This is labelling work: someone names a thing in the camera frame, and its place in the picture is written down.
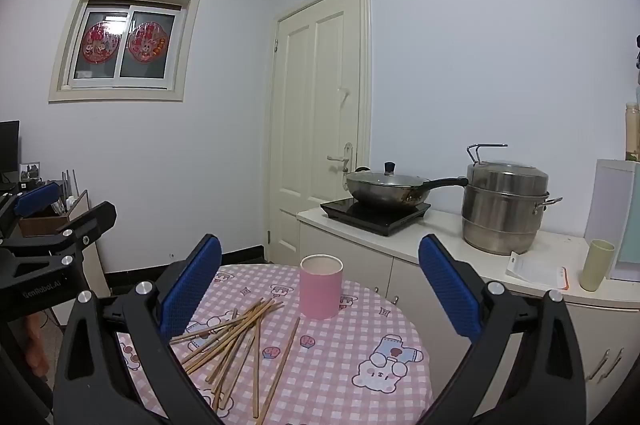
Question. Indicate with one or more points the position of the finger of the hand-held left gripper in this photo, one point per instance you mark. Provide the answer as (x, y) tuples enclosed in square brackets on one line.
[(36, 200), (92, 216)]

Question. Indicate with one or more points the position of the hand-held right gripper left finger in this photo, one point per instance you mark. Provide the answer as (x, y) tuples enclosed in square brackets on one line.
[(192, 285)]

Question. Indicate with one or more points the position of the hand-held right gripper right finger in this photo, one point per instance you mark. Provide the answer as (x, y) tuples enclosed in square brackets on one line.
[(450, 290)]

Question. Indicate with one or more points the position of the bunch of wooden chopsticks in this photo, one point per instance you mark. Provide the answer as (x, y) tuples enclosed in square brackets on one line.
[(235, 335)]

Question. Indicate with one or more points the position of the pink cup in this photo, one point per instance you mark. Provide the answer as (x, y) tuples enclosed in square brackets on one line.
[(320, 290)]

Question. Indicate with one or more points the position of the person's left hand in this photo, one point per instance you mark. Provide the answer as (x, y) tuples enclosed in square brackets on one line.
[(36, 340)]

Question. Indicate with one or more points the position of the brown wooden box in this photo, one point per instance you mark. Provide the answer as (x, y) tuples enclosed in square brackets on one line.
[(42, 225)]

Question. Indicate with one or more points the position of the light wooden board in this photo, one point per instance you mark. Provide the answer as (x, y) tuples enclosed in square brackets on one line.
[(97, 265)]

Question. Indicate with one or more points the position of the black monitor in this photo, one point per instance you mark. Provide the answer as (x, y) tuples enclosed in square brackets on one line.
[(9, 150)]

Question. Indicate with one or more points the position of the white kitchen cabinet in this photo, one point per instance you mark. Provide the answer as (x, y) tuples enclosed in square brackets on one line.
[(390, 250)]

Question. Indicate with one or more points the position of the white packet with orange edge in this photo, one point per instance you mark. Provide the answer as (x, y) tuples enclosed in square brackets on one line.
[(537, 272)]

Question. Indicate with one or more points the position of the stainless steel steamer pot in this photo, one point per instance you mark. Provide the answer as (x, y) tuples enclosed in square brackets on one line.
[(500, 210)]

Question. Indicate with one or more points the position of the black induction cooker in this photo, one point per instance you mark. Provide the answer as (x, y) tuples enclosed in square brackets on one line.
[(370, 220)]

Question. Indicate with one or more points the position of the pink checked tablecloth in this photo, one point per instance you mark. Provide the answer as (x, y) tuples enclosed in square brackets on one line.
[(340, 345)]

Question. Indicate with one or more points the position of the glass wok lid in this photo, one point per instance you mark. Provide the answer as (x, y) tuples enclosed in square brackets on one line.
[(385, 179)]

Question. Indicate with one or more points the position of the pale green cup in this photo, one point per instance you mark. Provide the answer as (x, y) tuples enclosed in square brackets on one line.
[(596, 267)]

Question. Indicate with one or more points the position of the red round window sticker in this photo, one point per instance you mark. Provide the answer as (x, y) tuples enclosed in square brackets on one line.
[(102, 44), (146, 41)]

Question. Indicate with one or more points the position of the cream framed window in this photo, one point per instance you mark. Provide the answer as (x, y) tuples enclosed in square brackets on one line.
[(125, 42)]

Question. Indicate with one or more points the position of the white panel door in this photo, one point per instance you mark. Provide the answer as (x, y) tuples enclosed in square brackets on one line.
[(320, 105)]

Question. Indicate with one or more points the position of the white door hook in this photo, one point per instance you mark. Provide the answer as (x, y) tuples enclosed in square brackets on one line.
[(344, 92)]

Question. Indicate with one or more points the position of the tall tan bottle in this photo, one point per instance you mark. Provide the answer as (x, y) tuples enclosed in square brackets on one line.
[(633, 130)]

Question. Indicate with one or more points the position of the small photo frame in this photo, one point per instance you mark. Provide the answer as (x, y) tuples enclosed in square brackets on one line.
[(30, 172)]

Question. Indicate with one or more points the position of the dark wall fixture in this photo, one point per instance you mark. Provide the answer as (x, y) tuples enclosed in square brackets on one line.
[(637, 50)]

